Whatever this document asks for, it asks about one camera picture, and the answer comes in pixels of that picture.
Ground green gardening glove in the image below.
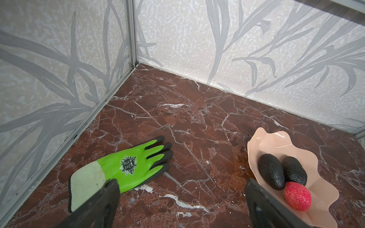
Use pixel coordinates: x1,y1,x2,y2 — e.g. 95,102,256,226
70,136,174,212

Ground dark avocado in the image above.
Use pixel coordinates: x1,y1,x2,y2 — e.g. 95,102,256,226
281,156,308,186
258,154,285,191

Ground pink wavy fruit bowl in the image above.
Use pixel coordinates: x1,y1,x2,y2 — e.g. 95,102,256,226
247,127,339,228

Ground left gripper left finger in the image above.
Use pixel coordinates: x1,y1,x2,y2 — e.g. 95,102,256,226
56,179,120,228

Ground red fake fruit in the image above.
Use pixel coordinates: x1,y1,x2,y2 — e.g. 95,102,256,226
284,182,312,211

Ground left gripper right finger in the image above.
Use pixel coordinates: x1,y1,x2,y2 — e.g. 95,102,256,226
245,178,309,228

